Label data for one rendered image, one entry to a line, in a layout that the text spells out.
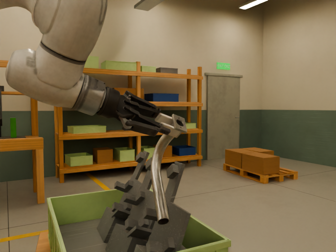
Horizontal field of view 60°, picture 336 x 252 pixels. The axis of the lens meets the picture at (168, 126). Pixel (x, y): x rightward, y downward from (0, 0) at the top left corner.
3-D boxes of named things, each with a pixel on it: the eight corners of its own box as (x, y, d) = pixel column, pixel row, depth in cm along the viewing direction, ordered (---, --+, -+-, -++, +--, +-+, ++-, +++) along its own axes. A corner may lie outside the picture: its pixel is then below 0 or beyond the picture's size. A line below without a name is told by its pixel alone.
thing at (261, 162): (222, 170, 609) (223, 149, 606) (253, 167, 642) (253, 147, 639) (263, 184, 500) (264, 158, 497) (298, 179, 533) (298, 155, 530)
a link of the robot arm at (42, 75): (69, 119, 67) (91, 69, 63) (-6, 95, 60) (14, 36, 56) (69, 100, 76) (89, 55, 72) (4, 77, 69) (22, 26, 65)
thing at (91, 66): (202, 166, 648) (203, 65, 633) (59, 183, 501) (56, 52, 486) (189, 162, 695) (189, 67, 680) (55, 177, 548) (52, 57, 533)
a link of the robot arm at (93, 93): (86, 66, 70) (109, 76, 73) (73, 92, 76) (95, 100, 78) (83, 90, 64) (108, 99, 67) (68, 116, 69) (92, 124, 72)
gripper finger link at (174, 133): (161, 121, 78) (161, 123, 78) (182, 129, 81) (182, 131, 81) (155, 128, 80) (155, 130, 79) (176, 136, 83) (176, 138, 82)
